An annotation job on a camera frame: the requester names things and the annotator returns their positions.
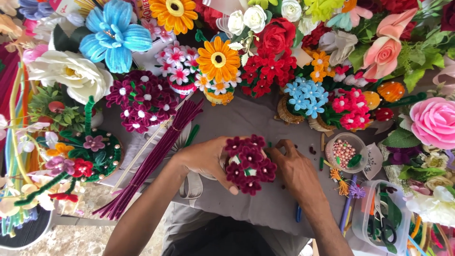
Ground orange pipe cleaner tulip bud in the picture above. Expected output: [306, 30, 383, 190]
[377, 82, 406, 103]

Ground white rhinestone sticker sheet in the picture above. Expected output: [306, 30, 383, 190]
[363, 142, 384, 180]

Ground maroon flower bouquet white centres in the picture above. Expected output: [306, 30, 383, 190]
[106, 70, 179, 134]

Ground dark purple fabric flower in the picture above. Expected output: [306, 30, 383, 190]
[386, 145, 423, 166]

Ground orange sunflower yellow centre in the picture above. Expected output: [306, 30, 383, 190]
[196, 37, 241, 84]

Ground bundle of maroon pipe cleaners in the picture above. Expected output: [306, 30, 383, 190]
[92, 99, 205, 221]

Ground small purple pipe cleaner flower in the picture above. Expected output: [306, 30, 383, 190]
[349, 185, 367, 199]

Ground peach fabric rose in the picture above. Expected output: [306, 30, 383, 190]
[363, 9, 418, 79]

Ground blue flower woven basket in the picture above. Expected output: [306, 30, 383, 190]
[277, 76, 329, 124]

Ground purple pipe cleaner stick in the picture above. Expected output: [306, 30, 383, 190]
[339, 174, 358, 233]

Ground maroon pipe cleaner flower ball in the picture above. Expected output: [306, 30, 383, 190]
[224, 134, 278, 196]

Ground lime green fabric flower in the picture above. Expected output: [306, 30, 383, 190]
[304, 0, 345, 23]

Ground pink fabric rose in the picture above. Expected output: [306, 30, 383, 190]
[409, 97, 455, 150]

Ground red fabric rose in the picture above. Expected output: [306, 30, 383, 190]
[254, 18, 296, 54]

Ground white orange daisy pot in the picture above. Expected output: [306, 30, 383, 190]
[195, 73, 242, 106]

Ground person's left hand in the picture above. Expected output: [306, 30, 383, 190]
[174, 137, 240, 196]

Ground person's right hand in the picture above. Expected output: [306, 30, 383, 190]
[266, 139, 323, 204]

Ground bundle of coloured pipe cleaners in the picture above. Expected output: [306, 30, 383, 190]
[0, 60, 40, 237]

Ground long green pipe cleaner stem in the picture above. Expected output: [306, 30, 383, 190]
[382, 92, 427, 108]

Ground orange tassel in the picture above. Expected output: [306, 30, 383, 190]
[330, 168, 350, 196]

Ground pink flower woven basket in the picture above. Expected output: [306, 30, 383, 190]
[309, 88, 372, 132]

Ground person's black clothing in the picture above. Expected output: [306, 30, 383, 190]
[163, 216, 278, 256]

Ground yellow orange tulip bud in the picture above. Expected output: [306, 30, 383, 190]
[363, 91, 382, 110]

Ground white ruffled fabric flower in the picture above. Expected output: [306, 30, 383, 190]
[319, 30, 359, 66]

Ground white bucket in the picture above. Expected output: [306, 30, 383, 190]
[0, 204, 55, 251]

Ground short green pipe cleaner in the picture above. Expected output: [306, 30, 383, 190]
[184, 124, 200, 148]

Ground white fabric flower bunch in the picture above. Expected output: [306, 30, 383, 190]
[405, 185, 455, 228]

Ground white fabric rosebud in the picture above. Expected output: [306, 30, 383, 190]
[243, 5, 267, 33]
[281, 0, 303, 23]
[227, 10, 246, 36]

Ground green leafy sprig red berries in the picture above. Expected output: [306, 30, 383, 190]
[28, 85, 96, 132]

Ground blue pipe cleaner lily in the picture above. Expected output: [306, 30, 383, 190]
[79, 0, 153, 74]

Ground black scissors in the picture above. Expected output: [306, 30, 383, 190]
[368, 203, 397, 246]

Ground pink white flower pot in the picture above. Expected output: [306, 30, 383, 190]
[155, 41, 200, 98]

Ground orange yellow small flowers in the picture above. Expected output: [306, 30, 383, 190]
[306, 50, 336, 83]

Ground large white fabric rose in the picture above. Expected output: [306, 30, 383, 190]
[28, 50, 114, 105]

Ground orange sunflower dark centre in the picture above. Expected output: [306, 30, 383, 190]
[149, 0, 198, 35]

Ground red pipe cleaner tulip bud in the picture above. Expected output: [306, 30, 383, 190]
[375, 108, 394, 122]

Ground plastic cup of pearl beads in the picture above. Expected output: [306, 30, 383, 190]
[325, 133, 369, 174]

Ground red pipe cleaner flower bouquet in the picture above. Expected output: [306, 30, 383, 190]
[241, 48, 297, 99]

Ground clear plastic container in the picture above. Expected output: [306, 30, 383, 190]
[352, 179, 413, 255]

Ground green round flower basket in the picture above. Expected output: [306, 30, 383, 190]
[14, 96, 124, 207]

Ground grey patterned cloth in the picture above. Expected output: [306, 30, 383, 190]
[98, 89, 388, 256]

